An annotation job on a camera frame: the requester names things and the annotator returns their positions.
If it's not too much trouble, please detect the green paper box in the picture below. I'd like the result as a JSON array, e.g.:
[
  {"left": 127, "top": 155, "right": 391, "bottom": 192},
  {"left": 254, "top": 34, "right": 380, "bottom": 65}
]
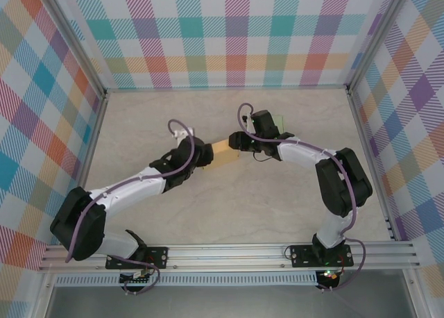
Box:
[{"left": 270, "top": 114, "right": 287, "bottom": 135}]

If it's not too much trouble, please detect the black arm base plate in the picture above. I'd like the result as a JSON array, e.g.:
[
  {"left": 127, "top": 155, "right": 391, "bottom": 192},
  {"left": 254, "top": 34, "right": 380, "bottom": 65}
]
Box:
[
  {"left": 105, "top": 246, "right": 170, "bottom": 271},
  {"left": 290, "top": 244, "right": 355, "bottom": 269}
]

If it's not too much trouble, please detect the aluminium frame cross bar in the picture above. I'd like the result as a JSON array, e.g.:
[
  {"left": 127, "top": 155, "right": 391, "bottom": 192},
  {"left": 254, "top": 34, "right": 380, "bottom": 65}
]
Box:
[{"left": 103, "top": 83, "right": 350, "bottom": 93}]

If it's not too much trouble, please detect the long aluminium mounting rail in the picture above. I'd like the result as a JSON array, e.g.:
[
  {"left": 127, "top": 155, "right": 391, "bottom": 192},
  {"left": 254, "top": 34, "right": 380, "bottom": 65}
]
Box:
[{"left": 37, "top": 240, "right": 421, "bottom": 274}]

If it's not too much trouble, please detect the orange paper box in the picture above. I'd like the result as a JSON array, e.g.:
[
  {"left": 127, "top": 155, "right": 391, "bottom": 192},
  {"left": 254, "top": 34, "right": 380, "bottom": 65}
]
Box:
[{"left": 203, "top": 140, "right": 241, "bottom": 171}]

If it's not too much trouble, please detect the small black circuit board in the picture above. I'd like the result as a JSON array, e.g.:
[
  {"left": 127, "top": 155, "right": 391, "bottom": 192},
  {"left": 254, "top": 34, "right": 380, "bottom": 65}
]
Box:
[{"left": 119, "top": 271, "right": 153, "bottom": 287}]

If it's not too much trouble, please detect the aluminium frame post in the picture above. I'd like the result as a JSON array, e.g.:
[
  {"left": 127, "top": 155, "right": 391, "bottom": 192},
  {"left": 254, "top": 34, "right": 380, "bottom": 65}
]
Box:
[
  {"left": 36, "top": 0, "right": 109, "bottom": 99},
  {"left": 345, "top": 0, "right": 416, "bottom": 94}
]

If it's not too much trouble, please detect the aluminium table side rail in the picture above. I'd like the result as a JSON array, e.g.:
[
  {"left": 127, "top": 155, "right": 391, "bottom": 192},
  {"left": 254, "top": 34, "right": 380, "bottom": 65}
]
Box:
[
  {"left": 345, "top": 88, "right": 400, "bottom": 242},
  {"left": 60, "top": 90, "right": 111, "bottom": 246}
]

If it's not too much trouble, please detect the small circuit board with light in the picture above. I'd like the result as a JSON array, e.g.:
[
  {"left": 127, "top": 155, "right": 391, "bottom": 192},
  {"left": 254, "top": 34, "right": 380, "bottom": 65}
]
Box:
[{"left": 316, "top": 268, "right": 340, "bottom": 281}]

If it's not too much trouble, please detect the slotted grey cable duct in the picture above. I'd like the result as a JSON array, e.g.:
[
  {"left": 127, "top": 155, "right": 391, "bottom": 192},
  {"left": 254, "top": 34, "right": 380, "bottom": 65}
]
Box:
[{"left": 55, "top": 271, "right": 318, "bottom": 287}]

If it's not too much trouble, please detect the aluminium frame leg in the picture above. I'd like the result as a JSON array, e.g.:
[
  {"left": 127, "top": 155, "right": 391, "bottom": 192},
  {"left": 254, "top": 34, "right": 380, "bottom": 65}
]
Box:
[
  {"left": 402, "top": 267, "right": 430, "bottom": 318},
  {"left": 33, "top": 272, "right": 58, "bottom": 318}
]

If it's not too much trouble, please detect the purple cable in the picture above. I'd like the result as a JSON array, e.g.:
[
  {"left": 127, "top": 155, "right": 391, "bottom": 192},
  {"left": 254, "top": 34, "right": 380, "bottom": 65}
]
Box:
[
  {"left": 65, "top": 119, "right": 197, "bottom": 296},
  {"left": 237, "top": 102, "right": 367, "bottom": 294}
]

